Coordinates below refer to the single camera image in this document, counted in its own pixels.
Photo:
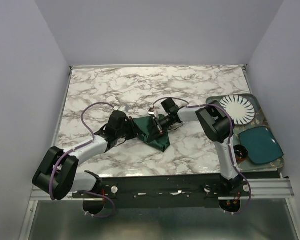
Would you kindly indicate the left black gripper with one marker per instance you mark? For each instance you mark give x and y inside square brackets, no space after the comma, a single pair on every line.
[135,132]

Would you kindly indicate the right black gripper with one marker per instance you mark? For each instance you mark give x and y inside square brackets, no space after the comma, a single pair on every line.
[158,125]

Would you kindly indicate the dark green cloth napkin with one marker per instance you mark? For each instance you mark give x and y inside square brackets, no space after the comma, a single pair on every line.
[146,125]

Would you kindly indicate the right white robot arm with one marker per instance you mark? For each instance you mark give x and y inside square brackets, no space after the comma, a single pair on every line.
[217,125]

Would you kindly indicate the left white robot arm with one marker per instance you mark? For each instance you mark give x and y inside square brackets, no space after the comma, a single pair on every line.
[57,173]

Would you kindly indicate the white blue striped plate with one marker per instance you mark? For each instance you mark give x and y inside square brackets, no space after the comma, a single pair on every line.
[240,109]

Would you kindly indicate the orange black mug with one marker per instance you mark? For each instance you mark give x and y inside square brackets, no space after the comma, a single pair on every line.
[241,153]

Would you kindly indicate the teal oval dish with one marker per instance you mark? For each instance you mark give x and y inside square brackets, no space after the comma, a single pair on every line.
[261,145]

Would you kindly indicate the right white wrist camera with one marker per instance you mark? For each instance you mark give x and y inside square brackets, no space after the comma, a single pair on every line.
[153,112]

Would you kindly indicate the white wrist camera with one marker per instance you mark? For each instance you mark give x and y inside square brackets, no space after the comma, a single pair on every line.
[153,112]
[123,108]

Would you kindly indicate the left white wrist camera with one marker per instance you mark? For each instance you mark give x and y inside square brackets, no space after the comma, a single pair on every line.
[123,108]

